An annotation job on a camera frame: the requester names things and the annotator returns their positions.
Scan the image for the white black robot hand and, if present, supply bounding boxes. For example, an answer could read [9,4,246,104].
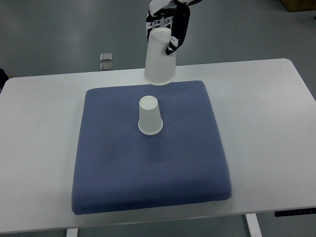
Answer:
[146,0,201,55]

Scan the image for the white paper cup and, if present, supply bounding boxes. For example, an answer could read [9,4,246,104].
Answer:
[138,95,163,135]
[144,28,176,86]

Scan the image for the upper metal floor plate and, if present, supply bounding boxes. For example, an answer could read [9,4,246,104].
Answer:
[100,53,113,62]

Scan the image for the metal floor plate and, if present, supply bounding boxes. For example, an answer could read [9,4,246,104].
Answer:
[100,62,113,71]
[100,53,113,62]

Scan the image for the lower metal floor plate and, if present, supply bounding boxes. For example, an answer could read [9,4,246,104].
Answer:
[100,62,113,71]

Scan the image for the white paper cup on mat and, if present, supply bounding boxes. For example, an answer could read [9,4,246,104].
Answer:
[138,95,163,135]

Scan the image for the cardboard box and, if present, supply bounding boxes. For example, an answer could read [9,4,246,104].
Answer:
[281,0,316,12]

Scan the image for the blue textured cushion mat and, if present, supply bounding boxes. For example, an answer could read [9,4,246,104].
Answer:
[72,80,232,215]

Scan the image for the person in black sweater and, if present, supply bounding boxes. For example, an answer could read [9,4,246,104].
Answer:
[0,68,9,91]

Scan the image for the white right table leg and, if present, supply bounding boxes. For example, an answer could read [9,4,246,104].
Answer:
[245,213,262,237]

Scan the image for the white table leg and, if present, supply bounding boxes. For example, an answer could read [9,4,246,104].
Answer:
[66,228,79,237]
[245,213,262,237]

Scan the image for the white left table leg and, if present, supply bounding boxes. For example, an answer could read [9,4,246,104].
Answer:
[66,228,79,237]

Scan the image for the black table control panel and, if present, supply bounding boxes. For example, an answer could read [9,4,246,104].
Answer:
[275,207,316,217]

